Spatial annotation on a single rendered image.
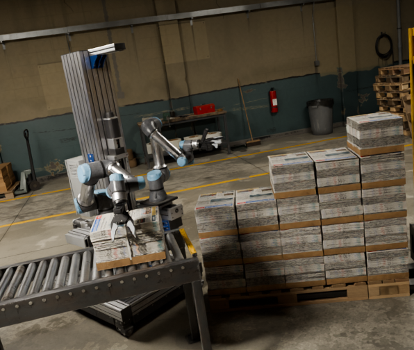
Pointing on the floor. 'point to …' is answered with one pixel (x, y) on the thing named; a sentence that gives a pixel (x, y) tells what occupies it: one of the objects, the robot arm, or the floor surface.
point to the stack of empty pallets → (393, 91)
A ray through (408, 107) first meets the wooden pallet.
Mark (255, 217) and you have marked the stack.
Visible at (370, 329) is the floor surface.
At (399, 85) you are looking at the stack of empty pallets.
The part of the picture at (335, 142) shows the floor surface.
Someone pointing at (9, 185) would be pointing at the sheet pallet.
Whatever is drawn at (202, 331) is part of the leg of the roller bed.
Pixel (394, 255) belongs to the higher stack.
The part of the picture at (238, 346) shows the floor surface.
